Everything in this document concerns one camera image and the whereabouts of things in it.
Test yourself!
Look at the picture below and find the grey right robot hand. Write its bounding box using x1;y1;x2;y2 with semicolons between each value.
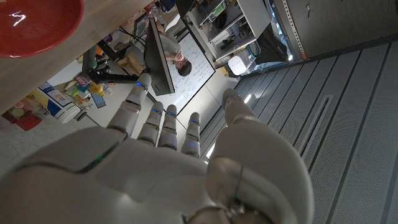
0;73;315;224

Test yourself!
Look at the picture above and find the red bowl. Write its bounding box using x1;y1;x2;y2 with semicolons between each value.
0;0;85;59

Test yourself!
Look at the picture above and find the yellow bottle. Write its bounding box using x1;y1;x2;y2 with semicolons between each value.
89;82;106;97

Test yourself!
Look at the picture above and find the whiteboard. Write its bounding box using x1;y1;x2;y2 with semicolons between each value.
161;32;216;110

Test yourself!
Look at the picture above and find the white wipes canister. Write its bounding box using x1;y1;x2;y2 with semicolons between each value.
38;81;82;124

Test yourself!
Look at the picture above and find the black computer monitor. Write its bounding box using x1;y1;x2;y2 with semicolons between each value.
143;18;175;96

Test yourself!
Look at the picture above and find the seated person grey shirt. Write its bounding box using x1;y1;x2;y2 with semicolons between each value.
155;20;193;77

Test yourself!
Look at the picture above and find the red cup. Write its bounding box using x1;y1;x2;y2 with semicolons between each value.
2;110;43;132

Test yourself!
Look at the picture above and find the white box device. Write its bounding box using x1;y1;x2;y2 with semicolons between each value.
228;55;250;77

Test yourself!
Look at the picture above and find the white shelf unit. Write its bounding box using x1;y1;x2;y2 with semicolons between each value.
186;0;272;62

